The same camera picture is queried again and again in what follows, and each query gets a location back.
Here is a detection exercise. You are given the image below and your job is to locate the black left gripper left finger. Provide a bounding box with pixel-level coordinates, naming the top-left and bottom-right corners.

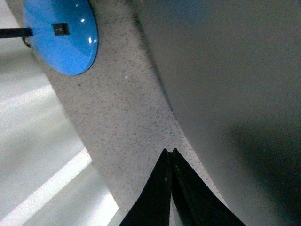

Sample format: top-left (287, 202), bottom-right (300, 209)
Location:
top-left (120, 149), bottom-right (173, 226)

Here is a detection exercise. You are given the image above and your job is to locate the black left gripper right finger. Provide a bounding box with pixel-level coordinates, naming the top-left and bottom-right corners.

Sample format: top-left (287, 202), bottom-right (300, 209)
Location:
top-left (169, 148), bottom-right (244, 226)

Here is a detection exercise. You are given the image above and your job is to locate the grey laptop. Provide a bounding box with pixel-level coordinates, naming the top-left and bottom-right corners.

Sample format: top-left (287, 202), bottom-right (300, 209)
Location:
top-left (133, 0), bottom-right (301, 226)

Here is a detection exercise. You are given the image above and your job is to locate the blue desk lamp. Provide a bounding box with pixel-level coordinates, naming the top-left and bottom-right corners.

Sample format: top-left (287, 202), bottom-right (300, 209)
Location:
top-left (0, 0), bottom-right (99, 77)

